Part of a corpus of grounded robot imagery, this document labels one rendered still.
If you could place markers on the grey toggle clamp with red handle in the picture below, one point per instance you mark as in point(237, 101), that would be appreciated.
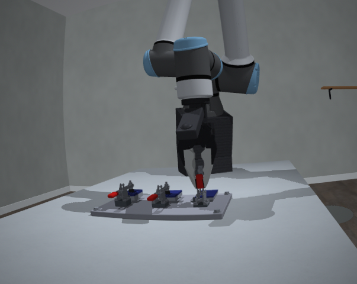
point(200, 202)
point(122, 195)
point(160, 201)

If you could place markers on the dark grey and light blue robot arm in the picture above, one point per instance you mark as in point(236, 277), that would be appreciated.
point(195, 65)

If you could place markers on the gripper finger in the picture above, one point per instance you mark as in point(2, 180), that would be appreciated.
point(208, 156)
point(187, 156)

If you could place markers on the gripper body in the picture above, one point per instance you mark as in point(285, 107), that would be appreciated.
point(205, 131)

